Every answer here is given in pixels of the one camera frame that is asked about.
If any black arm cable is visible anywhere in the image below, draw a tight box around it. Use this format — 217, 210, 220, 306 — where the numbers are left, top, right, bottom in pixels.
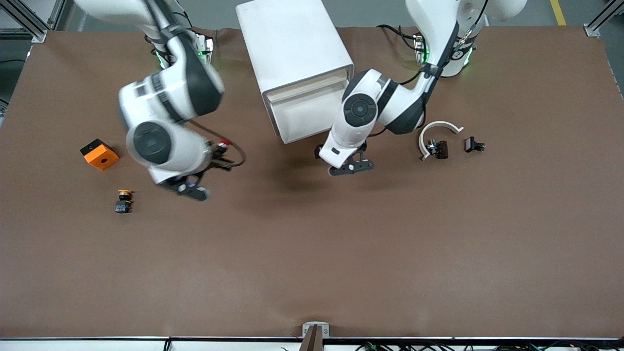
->
188, 119, 247, 169
370, 0, 488, 138

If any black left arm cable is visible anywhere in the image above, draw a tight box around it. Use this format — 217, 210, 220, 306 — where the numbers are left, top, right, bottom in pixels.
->
370, 0, 488, 138

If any white curved plastic arc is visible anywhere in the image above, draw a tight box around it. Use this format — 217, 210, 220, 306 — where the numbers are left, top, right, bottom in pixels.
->
418, 120, 464, 161

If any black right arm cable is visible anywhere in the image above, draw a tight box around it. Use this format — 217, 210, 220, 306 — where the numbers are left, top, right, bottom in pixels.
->
188, 119, 247, 169

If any aluminium frame post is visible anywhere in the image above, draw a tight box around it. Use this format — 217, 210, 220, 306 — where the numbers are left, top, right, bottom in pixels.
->
0, 0, 66, 43
585, 0, 624, 38

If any orange box with black side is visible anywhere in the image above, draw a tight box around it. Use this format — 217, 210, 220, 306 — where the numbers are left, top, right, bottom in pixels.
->
80, 138, 120, 171

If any black base cable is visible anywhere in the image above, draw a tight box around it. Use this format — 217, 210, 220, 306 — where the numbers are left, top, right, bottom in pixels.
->
376, 23, 425, 49

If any yellow push button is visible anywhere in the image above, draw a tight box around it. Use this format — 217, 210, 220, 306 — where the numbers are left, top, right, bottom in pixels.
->
115, 189, 134, 215

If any dark brown switch part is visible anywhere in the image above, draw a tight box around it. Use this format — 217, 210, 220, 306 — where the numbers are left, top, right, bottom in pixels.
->
427, 139, 449, 160

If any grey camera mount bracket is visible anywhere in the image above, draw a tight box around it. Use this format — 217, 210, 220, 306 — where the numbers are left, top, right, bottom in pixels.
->
298, 322, 331, 351

